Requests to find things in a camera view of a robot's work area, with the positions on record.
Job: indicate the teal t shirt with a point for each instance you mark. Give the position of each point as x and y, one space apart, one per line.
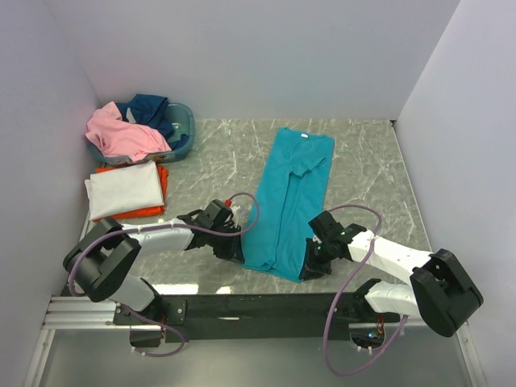
291 192

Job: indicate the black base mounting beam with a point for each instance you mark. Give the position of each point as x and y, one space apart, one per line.
253 316

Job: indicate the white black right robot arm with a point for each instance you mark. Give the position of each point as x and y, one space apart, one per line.
433 286

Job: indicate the folded orange t shirt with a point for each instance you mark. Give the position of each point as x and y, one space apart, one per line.
161 181

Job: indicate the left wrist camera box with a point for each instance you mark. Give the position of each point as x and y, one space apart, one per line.
239 212

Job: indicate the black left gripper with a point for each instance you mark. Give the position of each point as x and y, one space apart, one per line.
233 251

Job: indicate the pink t shirt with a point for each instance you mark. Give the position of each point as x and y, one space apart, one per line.
114 137

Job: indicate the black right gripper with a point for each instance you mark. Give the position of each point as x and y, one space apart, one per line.
310 268

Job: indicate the folded white t shirt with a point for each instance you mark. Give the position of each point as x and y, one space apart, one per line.
125 189

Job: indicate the blue plastic basket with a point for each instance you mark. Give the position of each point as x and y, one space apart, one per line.
183 123

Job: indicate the navy blue t shirt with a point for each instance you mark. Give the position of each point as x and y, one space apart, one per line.
148 110

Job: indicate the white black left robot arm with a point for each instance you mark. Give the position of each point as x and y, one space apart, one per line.
100 263

